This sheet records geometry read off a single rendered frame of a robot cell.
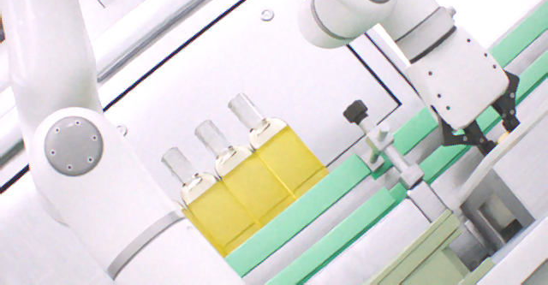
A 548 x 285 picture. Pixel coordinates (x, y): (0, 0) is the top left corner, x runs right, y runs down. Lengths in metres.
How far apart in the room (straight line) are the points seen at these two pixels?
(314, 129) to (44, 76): 0.68
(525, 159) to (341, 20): 0.26
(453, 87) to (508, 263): 0.32
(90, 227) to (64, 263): 0.66
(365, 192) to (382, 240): 0.07
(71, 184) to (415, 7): 0.49
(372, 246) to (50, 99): 0.46
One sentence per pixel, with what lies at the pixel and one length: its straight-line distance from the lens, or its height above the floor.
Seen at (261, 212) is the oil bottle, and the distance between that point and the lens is 1.45.
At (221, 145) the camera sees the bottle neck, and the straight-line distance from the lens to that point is 1.49.
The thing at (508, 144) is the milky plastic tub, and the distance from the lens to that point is 1.18.
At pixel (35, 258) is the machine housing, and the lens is 1.67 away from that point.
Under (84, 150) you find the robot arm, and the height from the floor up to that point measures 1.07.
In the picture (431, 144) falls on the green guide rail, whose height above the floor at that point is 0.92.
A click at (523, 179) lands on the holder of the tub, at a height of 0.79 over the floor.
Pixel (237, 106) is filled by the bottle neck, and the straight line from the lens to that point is 1.50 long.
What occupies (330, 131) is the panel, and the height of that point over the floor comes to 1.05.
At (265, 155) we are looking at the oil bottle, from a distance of 1.47.
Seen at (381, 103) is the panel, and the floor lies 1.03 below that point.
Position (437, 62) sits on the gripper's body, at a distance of 1.30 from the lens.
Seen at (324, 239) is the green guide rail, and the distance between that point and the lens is 1.34.
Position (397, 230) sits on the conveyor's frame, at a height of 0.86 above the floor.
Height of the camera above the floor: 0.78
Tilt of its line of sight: 11 degrees up
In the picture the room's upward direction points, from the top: 41 degrees counter-clockwise
